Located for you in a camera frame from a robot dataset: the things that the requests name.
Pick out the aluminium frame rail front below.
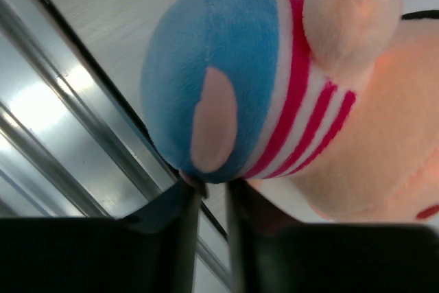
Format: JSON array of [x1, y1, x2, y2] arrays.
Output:
[[1, 0, 230, 292]]

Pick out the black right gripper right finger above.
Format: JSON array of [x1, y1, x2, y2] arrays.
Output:
[[227, 179, 438, 292]]

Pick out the peach-faced plush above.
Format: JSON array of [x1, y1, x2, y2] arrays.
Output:
[[141, 0, 438, 222]]

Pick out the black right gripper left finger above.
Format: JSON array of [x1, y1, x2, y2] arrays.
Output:
[[1, 182, 200, 292]]

